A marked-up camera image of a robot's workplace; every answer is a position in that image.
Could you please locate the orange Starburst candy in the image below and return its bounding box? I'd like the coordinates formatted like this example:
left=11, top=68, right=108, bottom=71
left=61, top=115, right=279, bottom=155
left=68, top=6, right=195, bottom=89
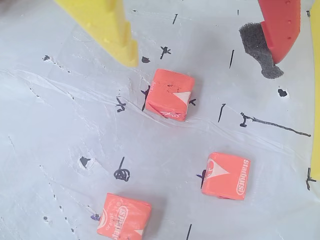
left=96, top=192, right=153, bottom=240
left=200, top=151, right=252, bottom=201
left=144, top=68, right=196, bottom=123

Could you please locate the yellow three-compartment box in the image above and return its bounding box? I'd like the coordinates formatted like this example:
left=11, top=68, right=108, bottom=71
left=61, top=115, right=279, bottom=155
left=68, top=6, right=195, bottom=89
left=309, top=9, right=320, bottom=182

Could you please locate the white plastic table cover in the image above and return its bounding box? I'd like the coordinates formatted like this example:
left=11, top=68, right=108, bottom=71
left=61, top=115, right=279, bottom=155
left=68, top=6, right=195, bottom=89
left=0, top=0, right=320, bottom=240

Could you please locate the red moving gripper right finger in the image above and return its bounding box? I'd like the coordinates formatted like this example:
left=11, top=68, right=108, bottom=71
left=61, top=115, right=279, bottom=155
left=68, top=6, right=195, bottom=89
left=238, top=0, right=302, bottom=80

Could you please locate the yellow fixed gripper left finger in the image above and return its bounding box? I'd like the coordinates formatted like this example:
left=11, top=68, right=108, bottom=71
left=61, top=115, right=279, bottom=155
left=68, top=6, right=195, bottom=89
left=53, top=0, right=139, bottom=68

